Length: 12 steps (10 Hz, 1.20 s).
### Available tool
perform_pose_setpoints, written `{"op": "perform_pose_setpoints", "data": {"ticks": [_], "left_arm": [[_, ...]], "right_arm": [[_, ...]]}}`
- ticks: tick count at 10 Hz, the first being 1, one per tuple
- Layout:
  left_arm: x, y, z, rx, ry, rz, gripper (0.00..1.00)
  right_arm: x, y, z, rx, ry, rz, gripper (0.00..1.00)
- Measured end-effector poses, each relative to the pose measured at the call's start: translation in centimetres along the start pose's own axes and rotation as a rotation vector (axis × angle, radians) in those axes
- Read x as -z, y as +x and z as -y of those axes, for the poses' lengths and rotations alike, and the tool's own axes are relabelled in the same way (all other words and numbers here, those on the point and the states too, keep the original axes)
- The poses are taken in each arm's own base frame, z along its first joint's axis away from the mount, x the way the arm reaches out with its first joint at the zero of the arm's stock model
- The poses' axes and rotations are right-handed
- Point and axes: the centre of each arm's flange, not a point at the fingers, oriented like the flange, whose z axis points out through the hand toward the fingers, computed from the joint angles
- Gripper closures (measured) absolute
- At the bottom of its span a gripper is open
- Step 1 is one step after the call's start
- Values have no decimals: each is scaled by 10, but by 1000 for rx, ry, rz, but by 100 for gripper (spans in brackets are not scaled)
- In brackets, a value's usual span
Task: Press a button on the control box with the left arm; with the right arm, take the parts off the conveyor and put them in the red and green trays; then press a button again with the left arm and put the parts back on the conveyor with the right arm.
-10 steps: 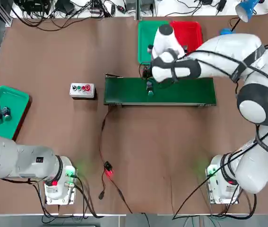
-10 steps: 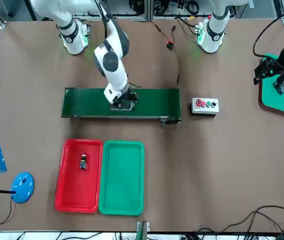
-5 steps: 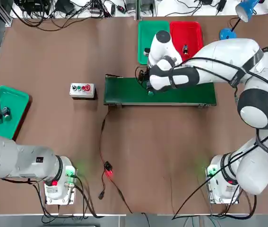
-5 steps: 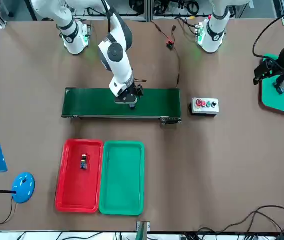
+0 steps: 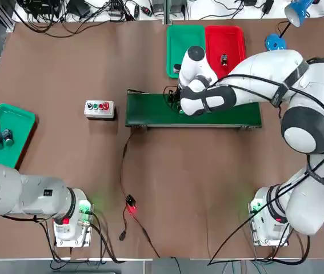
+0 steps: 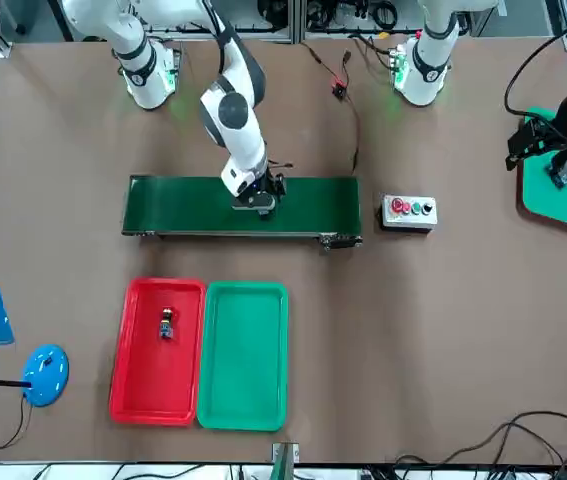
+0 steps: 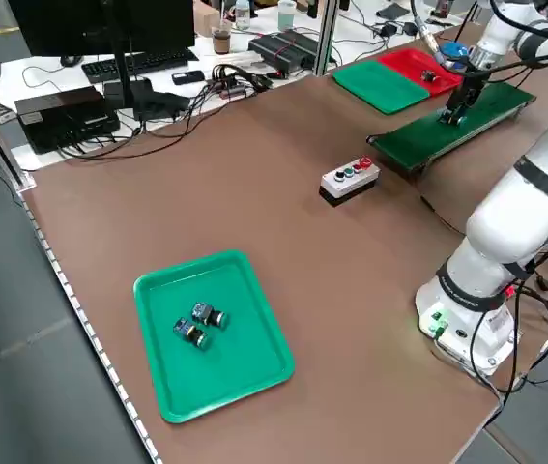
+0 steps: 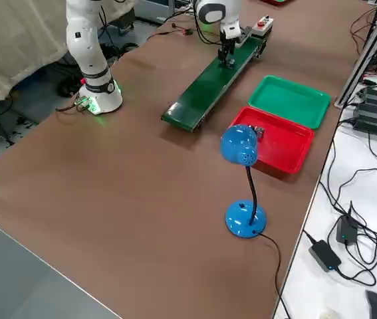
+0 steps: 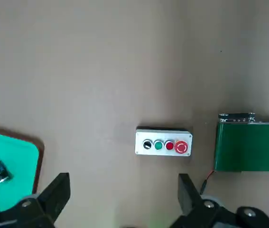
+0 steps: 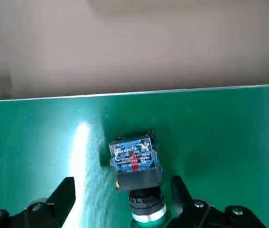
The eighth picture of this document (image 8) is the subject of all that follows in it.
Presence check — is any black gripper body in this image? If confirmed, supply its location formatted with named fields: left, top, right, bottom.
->
left=219, top=36, right=239, bottom=51

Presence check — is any blue desk lamp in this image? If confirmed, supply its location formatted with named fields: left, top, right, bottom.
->
left=220, top=124, right=269, bottom=239

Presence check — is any black power adapter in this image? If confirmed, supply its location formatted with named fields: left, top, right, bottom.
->
left=309, top=239, right=342, bottom=272
left=336, top=212, right=359, bottom=246

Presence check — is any black lamp cable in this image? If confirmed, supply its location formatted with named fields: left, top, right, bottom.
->
left=259, top=232, right=291, bottom=319

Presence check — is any aluminium frame post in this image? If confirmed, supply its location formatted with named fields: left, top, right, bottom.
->
left=336, top=0, right=377, bottom=108

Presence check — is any red-capped push button part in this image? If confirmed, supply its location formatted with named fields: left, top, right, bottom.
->
left=247, top=124, right=266, bottom=138

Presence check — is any black power supply unit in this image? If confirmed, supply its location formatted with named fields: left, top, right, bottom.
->
left=352, top=86, right=377, bottom=134

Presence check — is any thin red and black cable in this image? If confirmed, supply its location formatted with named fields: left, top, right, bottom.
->
left=146, top=30, right=186, bottom=43

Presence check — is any beige fabric curtain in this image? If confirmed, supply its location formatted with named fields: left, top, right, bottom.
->
left=0, top=0, right=136, bottom=110

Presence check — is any red plastic tray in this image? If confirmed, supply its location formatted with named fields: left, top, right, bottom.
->
left=228, top=106, right=315, bottom=175

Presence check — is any grey push-button control box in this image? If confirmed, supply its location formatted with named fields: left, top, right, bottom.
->
left=250, top=15, right=275, bottom=38

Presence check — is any green belt conveyor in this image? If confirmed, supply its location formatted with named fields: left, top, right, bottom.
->
left=160, top=28, right=273, bottom=134

